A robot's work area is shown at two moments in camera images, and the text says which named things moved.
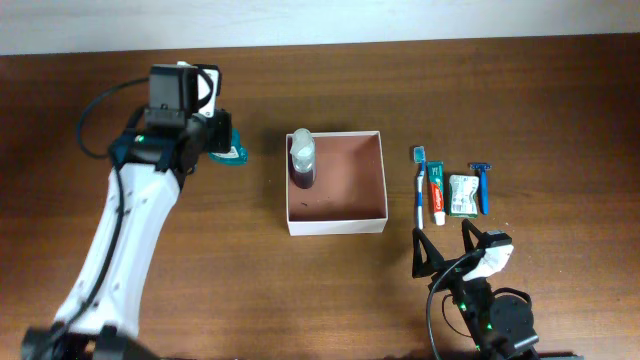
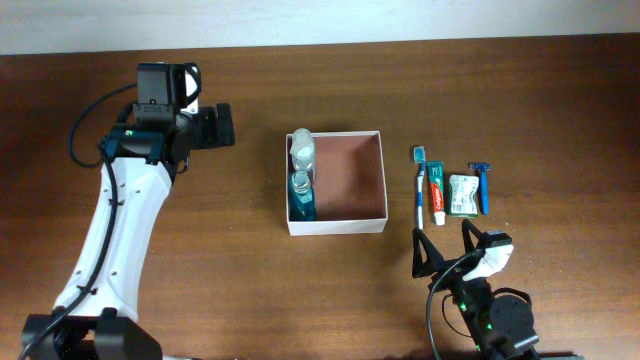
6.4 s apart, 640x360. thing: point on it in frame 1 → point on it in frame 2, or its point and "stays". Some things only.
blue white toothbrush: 419,157 stays
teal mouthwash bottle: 237,155 → 302,200
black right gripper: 435,260 stays
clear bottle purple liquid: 302,155 stays
